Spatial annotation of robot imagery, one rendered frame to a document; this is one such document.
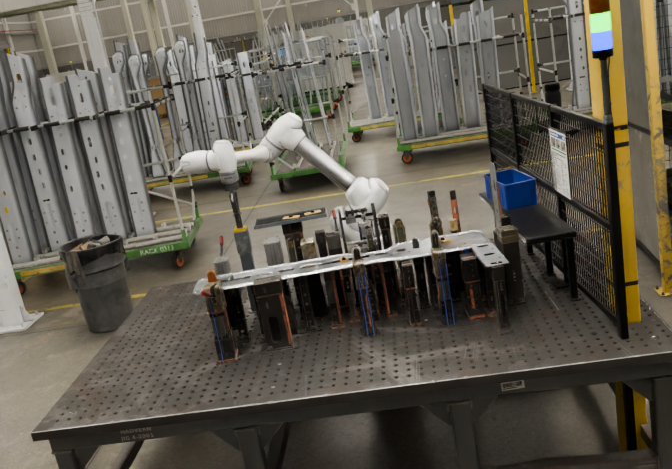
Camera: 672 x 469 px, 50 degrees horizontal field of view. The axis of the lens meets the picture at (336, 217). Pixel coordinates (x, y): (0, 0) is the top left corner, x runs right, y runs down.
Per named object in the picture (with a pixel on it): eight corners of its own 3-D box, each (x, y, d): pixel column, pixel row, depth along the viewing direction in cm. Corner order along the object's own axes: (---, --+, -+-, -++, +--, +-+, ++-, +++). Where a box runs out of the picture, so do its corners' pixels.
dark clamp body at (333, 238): (335, 312, 356) (322, 238, 347) (334, 302, 369) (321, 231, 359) (357, 308, 356) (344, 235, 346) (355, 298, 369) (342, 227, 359)
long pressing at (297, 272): (190, 298, 325) (189, 294, 325) (197, 281, 347) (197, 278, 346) (492, 244, 324) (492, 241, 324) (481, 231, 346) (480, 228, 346)
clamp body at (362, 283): (361, 339, 321) (348, 266, 312) (359, 328, 333) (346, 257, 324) (381, 335, 321) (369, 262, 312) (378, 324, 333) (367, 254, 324)
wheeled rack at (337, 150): (347, 183, 954) (324, 49, 909) (273, 195, 963) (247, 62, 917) (350, 156, 1138) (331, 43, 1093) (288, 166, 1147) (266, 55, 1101)
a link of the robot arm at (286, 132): (372, 218, 417) (396, 189, 411) (369, 225, 401) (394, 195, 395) (267, 134, 414) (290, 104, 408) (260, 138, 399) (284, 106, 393)
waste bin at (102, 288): (70, 341, 574) (45, 256, 555) (95, 314, 625) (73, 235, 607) (130, 333, 569) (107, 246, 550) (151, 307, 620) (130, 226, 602)
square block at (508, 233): (509, 306, 327) (500, 231, 317) (504, 300, 334) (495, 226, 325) (526, 303, 327) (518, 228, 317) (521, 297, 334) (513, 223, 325)
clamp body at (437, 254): (439, 328, 318) (428, 254, 309) (435, 318, 329) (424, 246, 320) (460, 325, 318) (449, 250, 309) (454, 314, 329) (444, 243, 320)
